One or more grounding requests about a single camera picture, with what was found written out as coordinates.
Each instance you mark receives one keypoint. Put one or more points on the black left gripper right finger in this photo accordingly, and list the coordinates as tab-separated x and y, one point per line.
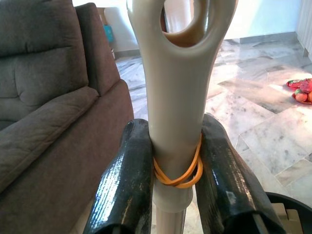
231	180

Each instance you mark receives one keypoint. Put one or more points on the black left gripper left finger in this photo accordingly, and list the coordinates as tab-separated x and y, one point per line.
124	180

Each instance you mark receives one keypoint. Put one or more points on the orange rubber band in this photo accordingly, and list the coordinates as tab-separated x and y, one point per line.
180	180

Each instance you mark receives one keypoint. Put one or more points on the brown fabric sofa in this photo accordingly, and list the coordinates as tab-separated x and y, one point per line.
56	109

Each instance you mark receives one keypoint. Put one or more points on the red plate of fruit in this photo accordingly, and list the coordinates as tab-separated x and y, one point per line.
302	90

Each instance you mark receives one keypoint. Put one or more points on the teal bag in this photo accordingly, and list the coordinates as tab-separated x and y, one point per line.
108	33

